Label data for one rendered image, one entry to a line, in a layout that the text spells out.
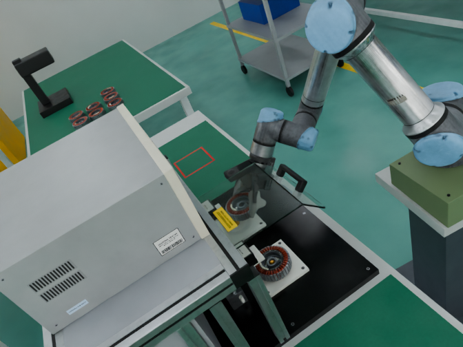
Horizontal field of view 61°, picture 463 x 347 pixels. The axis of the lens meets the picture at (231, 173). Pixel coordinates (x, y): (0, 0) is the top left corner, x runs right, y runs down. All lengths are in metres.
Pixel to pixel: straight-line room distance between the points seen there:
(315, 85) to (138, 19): 5.22
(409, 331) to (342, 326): 0.16
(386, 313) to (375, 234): 1.16
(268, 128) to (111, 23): 5.15
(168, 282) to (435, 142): 0.72
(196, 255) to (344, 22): 0.60
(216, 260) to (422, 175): 0.72
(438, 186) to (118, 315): 0.92
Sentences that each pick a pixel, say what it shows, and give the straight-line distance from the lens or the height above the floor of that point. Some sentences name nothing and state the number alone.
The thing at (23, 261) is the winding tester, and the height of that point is 1.31.
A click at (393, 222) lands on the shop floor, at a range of 2.29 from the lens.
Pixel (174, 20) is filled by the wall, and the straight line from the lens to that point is 6.46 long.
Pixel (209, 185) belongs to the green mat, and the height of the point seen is 0.75.
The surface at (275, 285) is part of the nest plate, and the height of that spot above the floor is 0.78.
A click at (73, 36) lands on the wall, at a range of 6.16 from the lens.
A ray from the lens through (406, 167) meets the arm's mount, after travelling 1.34.
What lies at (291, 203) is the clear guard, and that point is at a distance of 0.96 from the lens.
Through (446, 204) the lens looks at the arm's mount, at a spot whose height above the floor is 0.85.
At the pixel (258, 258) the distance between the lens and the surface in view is 1.12.
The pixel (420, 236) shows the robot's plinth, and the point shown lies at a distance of 1.62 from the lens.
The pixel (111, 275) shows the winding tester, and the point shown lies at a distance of 0.89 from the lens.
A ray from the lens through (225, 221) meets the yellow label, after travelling 0.99.
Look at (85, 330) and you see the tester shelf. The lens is 0.92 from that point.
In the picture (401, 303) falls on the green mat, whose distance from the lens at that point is 1.14.
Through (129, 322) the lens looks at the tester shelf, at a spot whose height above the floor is 1.11.
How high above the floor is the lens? 1.73
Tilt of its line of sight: 36 degrees down
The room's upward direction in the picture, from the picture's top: 24 degrees counter-clockwise
